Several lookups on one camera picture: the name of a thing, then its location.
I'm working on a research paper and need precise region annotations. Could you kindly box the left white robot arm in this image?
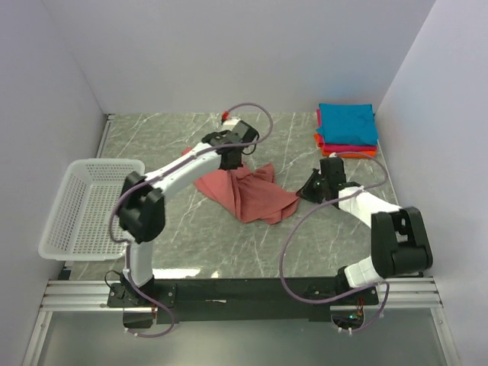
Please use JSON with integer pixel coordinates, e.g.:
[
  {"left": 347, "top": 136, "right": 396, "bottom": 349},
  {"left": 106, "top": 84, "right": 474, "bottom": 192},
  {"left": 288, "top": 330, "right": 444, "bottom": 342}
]
[{"left": 115, "top": 118, "right": 260, "bottom": 307}]

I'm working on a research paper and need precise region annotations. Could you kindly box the folded magenta t shirt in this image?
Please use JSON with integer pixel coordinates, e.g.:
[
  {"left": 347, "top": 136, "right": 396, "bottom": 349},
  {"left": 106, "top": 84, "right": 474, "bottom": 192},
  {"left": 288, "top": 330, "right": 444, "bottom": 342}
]
[{"left": 314, "top": 109, "right": 378, "bottom": 153}]

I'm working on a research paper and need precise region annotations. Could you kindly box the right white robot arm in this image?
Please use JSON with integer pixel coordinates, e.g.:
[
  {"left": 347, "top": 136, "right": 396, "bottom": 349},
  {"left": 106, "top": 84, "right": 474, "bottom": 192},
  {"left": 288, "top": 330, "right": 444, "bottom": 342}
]
[{"left": 297, "top": 156, "right": 433, "bottom": 304}]

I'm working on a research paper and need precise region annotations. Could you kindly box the salmon pink t shirt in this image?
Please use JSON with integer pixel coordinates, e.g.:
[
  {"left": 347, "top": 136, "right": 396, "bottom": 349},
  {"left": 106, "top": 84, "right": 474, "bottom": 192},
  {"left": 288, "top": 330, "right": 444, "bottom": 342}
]
[{"left": 194, "top": 163, "right": 300, "bottom": 225}]

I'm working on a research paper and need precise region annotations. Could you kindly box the white plastic basket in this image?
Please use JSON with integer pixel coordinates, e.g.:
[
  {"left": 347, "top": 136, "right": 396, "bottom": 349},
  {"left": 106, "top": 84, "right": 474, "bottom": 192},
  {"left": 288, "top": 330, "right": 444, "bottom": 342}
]
[{"left": 38, "top": 159, "right": 145, "bottom": 262}]

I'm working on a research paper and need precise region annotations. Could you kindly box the black base beam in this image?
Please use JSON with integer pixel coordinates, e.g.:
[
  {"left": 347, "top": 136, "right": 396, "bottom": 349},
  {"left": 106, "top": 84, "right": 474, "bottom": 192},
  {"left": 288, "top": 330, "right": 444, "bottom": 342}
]
[{"left": 107, "top": 277, "right": 379, "bottom": 324}]

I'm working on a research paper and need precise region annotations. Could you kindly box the folded orange t shirt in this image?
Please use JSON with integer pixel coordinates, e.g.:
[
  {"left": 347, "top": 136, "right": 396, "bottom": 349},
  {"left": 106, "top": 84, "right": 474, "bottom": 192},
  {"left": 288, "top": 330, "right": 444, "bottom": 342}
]
[{"left": 314, "top": 133, "right": 377, "bottom": 159}]

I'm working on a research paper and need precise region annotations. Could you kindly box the aluminium frame rail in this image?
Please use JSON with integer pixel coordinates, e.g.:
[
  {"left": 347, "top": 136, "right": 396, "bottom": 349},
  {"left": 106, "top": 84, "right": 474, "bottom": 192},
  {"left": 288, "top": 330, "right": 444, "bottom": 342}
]
[{"left": 40, "top": 278, "right": 443, "bottom": 312}]

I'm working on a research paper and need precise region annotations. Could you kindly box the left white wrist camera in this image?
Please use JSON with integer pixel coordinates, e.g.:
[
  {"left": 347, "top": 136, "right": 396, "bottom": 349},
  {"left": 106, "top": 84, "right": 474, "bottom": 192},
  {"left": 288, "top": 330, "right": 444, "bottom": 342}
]
[{"left": 220, "top": 111, "right": 241, "bottom": 130}]

